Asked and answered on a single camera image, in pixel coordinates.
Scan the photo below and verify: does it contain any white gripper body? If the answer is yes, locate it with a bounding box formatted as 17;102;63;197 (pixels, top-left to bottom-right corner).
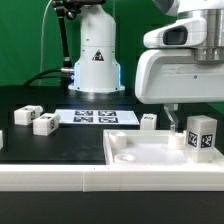
135;17;224;104

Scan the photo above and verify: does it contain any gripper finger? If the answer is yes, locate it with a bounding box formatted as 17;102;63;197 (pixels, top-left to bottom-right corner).
164;103;179;133

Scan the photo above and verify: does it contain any white square tabletop part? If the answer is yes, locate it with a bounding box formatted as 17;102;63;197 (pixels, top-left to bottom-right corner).
103;130;224;165

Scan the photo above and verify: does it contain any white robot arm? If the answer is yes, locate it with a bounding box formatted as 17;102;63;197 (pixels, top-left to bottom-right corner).
69;0;224;130

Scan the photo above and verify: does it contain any white tag sheet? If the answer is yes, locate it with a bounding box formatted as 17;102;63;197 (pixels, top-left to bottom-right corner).
55;109;139;125

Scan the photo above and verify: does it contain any white front fence rail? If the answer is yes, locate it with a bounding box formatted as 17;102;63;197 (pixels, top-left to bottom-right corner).
0;165;224;192

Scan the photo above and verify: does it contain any black cable bundle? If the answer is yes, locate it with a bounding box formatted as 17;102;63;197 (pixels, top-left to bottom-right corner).
22;67;75;88

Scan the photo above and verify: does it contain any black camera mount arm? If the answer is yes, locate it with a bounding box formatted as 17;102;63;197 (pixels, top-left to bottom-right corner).
52;0;106;68

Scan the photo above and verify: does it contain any grey thin cable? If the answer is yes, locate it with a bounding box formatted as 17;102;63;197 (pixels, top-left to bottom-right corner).
39;0;54;87

